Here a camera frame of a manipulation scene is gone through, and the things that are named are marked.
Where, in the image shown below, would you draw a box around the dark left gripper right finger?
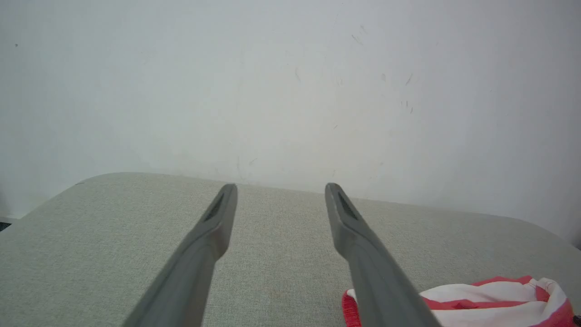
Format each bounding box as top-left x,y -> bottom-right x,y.
324,183 -> 443,327

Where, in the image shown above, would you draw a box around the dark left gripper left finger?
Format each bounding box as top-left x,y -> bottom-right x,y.
122,183 -> 238,327

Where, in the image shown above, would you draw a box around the red shorts with white stripes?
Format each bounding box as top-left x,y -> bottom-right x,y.
341,275 -> 578,327

